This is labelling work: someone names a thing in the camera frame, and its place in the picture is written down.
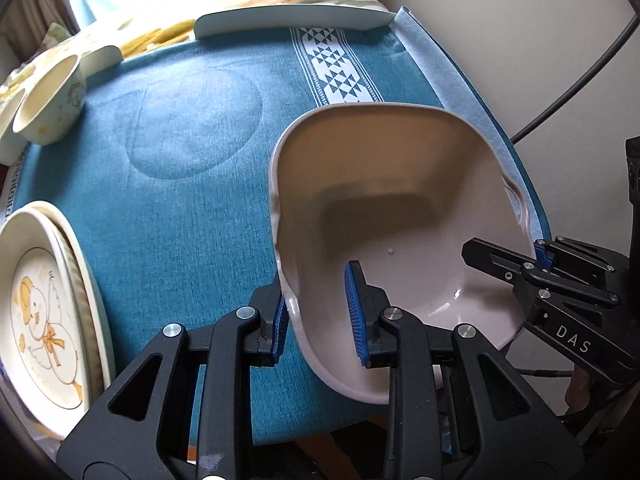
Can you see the small white bowl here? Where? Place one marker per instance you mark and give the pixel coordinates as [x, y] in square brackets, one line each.
[7, 130]

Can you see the person's right hand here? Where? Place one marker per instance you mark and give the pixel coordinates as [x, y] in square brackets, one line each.
[579, 387]

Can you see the cream duck print bowl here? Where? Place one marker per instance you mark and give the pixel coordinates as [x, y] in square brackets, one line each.
[55, 110]

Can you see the pink square bowl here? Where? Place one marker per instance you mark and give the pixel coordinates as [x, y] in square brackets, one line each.
[400, 200]

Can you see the plain white plate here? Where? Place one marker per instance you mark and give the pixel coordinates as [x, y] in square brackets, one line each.
[86, 310]

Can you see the teal patterned tablecloth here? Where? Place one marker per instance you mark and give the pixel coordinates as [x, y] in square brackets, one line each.
[190, 210]

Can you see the duck print plate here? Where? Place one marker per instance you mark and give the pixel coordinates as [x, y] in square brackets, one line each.
[40, 320]

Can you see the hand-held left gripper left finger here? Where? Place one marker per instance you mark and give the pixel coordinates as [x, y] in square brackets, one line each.
[277, 325]

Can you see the green checked pillow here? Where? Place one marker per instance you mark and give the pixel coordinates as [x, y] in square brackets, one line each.
[56, 34]

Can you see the brown curtain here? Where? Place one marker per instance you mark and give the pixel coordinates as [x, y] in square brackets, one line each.
[35, 25]

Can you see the floral striped blanket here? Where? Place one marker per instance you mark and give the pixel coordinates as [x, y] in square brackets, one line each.
[150, 15]

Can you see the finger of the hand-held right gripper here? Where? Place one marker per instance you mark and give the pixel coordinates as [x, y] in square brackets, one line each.
[580, 260]
[500, 265]

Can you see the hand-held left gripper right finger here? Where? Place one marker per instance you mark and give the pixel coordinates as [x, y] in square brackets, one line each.
[356, 310]

